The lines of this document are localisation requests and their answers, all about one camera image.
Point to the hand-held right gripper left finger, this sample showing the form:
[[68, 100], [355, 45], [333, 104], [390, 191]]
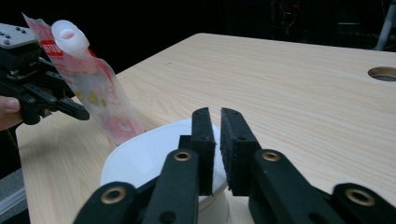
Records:
[[204, 168]]

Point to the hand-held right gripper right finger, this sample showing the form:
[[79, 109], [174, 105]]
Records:
[[238, 161]]

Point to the red and white spouted pouch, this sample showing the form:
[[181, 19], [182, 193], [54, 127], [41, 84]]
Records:
[[96, 90]]

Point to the clear canister with white lid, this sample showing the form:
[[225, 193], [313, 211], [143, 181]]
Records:
[[140, 161]]

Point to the white desk leg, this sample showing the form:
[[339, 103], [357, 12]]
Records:
[[387, 28]]

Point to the aluminium floor rail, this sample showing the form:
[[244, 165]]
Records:
[[11, 200]]

